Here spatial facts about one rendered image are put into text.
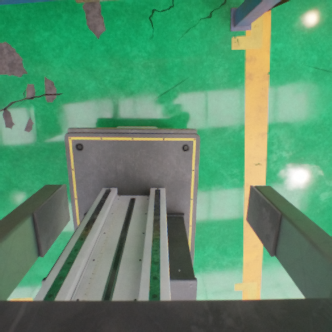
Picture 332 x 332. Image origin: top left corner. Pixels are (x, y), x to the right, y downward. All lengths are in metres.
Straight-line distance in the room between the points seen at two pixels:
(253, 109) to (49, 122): 1.30
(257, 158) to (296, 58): 0.65
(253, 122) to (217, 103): 0.27
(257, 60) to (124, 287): 1.41
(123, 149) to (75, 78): 0.59
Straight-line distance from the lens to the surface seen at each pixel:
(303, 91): 1.79
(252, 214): 0.17
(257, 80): 1.66
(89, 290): 0.79
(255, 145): 1.70
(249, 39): 1.67
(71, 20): 1.68
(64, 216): 0.17
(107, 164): 1.31
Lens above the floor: 1.55
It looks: 74 degrees down
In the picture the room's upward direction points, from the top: 175 degrees clockwise
